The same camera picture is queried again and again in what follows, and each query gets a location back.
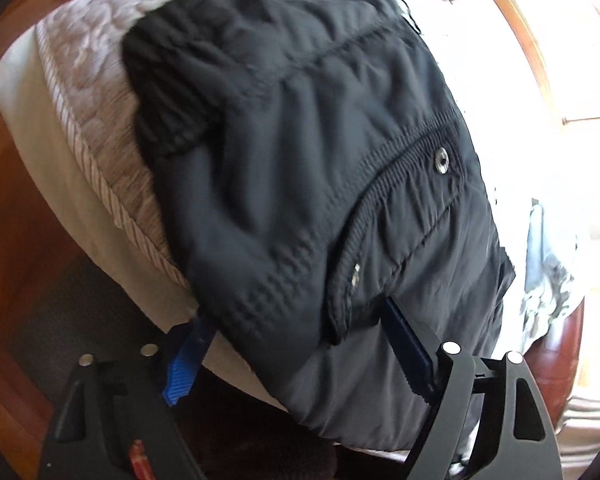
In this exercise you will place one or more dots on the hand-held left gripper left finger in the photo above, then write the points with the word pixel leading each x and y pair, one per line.
pixel 182 372

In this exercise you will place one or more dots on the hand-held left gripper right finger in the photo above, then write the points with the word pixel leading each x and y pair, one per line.
pixel 405 345

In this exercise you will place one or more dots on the black jacket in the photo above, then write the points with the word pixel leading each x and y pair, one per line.
pixel 300 170

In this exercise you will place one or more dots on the grey floor rug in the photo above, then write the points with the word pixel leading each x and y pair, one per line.
pixel 80 305

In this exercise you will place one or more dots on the dark wooden headboard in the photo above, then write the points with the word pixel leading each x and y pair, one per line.
pixel 555 355

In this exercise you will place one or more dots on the folded blue-grey blanket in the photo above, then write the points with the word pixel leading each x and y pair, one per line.
pixel 545 265

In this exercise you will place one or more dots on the wooden window frame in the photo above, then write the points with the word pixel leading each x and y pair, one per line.
pixel 530 50

